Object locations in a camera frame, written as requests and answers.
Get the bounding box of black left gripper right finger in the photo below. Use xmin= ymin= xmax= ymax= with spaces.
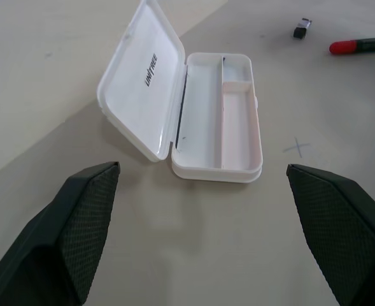
xmin=286 ymin=163 xmax=375 ymax=306

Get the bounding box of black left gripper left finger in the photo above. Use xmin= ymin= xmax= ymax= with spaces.
xmin=0 ymin=161 xmax=121 ymax=306

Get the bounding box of black marker with red cap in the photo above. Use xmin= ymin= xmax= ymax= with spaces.
xmin=329 ymin=35 xmax=375 ymax=55

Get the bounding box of black eraser with paper sleeve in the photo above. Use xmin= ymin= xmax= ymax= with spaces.
xmin=291 ymin=18 xmax=313 ymax=41

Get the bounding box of white plastic pencil case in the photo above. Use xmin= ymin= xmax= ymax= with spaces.
xmin=96 ymin=0 xmax=264 ymax=185

